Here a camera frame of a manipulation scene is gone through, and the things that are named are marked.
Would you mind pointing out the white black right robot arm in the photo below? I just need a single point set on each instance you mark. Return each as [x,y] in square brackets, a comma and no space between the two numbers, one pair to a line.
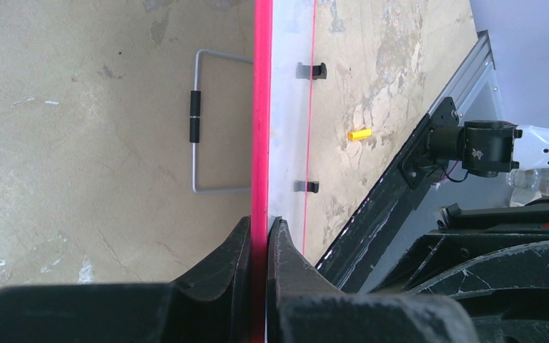
[487,148]

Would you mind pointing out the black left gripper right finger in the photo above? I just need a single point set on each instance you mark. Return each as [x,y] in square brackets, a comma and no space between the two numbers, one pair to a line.
[302,306]

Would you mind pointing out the yellow marker cap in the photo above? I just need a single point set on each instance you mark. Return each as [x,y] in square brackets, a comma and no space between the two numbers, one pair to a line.
[359,134]

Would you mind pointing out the pink framed whiteboard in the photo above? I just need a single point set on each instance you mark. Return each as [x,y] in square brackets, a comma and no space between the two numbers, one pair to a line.
[284,34]

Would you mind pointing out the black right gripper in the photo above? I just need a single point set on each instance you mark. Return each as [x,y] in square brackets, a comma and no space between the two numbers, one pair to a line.
[494,262]

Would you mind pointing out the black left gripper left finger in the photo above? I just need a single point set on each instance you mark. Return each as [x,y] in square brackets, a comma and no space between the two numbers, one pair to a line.
[208,303]

